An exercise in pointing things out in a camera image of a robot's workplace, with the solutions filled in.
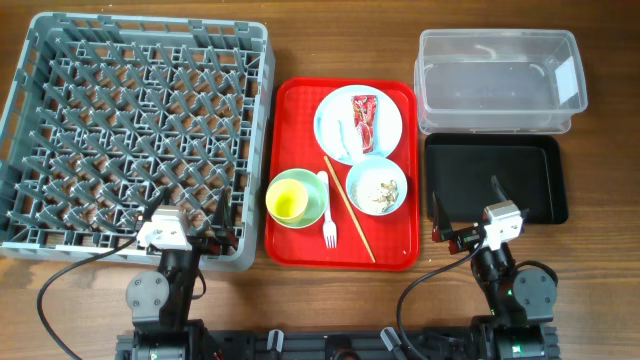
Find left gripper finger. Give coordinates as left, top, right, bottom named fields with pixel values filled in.
left=211, top=190, right=232, bottom=235
left=143, top=187, right=169, bottom=220

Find rice food scraps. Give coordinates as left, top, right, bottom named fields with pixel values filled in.
left=353, top=175, right=398, bottom=214

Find yellow plastic cup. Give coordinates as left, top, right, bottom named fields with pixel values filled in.
left=265, top=179, right=309, bottom=224

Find light blue bowl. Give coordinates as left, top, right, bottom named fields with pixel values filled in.
left=345, top=157, right=408, bottom=216

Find light green bowl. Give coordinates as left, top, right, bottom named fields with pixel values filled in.
left=268, top=168, right=326, bottom=229

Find white plastic fork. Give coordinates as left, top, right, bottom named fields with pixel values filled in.
left=317, top=171, right=337, bottom=249

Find wooden chopstick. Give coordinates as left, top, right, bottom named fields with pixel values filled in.
left=323, top=155, right=377, bottom=263

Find white tissue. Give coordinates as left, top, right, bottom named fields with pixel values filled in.
left=339, top=119, right=364, bottom=163

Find light blue plate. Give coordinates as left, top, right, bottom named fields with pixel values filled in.
left=313, top=85, right=403, bottom=165

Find red snack wrapper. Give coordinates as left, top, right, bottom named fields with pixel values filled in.
left=351, top=95, right=378, bottom=154

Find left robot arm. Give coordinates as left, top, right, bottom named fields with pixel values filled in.
left=115, top=190, right=235, bottom=359

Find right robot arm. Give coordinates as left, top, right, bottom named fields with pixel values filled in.
left=422, top=177, right=560, bottom=359

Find black waste tray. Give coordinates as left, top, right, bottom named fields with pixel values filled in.
left=425, top=133, right=569, bottom=224

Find grey dishwasher rack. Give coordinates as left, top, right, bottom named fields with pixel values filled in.
left=1, top=12, right=275, bottom=272

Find red plastic tray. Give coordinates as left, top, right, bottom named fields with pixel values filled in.
left=264, top=77, right=420, bottom=271

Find clear plastic bin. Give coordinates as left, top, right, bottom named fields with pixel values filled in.
left=414, top=29, right=588, bottom=134

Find right black cable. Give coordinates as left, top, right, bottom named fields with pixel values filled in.
left=396, top=242, right=485, bottom=360

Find black cable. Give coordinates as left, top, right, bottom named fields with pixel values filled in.
left=36, top=234, right=139, bottom=360
left=396, top=242, right=485, bottom=360

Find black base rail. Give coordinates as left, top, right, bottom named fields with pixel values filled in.
left=114, top=327, right=561, bottom=360

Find left black cable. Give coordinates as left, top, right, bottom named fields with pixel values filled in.
left=36, top=234, right=139, bottom=360

